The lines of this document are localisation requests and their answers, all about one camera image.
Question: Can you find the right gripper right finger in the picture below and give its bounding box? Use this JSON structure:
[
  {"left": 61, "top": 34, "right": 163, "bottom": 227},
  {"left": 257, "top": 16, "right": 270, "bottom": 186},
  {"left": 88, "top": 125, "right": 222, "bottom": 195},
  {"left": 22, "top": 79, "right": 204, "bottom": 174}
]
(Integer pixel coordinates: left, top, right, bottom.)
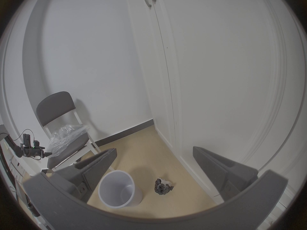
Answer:
[{"left": 193, "top": 146, "right": 258, "bottom": 203}]

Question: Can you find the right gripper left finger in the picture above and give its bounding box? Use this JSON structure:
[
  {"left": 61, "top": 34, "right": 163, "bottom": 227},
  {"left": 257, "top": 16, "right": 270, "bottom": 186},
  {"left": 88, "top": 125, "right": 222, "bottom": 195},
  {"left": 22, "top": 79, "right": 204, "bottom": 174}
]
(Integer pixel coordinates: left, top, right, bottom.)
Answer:
[{"left": 51, "top": 148, "right": 117, "bottom": 203}]

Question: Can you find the clear plastic bag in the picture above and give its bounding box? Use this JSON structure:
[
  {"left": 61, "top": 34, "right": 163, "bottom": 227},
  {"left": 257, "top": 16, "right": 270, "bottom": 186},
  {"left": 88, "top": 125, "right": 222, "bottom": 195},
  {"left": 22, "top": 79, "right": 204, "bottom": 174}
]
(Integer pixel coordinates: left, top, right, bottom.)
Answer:
[{"left": 45, "top": 124, "right": 90, "bottom": 158}]

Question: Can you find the black plastic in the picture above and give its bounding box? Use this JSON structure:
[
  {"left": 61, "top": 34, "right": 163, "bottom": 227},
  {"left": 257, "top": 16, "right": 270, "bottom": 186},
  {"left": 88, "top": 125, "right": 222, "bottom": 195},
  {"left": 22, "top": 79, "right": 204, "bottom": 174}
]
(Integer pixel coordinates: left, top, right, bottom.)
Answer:
[{"left": 154, "top": 178, "right": 173, "bottom": 196}]

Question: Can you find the white trash bin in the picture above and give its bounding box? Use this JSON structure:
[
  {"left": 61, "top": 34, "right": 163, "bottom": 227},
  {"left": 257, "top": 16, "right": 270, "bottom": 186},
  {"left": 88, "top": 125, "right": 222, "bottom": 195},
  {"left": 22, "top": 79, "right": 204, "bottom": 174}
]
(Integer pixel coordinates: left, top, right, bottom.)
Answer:
[{"left": 98, "top": 170, "right": 143, "bottom": 208}]

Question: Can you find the grey padded white chair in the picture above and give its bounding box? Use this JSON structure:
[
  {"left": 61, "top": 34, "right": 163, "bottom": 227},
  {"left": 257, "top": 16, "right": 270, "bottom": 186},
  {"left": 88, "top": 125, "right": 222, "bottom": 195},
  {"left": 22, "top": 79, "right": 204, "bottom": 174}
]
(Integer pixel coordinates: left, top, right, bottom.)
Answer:
[{"left": 36, "top": 91, "right": 102, "bottom": 173}]

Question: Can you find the white wardrobe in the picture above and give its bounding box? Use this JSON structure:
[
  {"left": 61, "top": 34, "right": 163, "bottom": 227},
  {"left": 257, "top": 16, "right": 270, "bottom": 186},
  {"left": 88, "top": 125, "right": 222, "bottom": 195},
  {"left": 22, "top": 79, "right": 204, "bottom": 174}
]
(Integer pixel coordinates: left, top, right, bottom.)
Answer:
[{"left": 125, "top": 0, "right": 307, "bottom": 210}]

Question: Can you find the black cable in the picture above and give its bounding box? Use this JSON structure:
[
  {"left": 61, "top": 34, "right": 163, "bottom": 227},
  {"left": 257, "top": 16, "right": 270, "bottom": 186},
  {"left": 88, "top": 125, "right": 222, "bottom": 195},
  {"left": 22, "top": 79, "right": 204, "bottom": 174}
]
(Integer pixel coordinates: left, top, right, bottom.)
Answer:
[{"left": 13, "top": 129, "right": 36, "bottom": 142}]

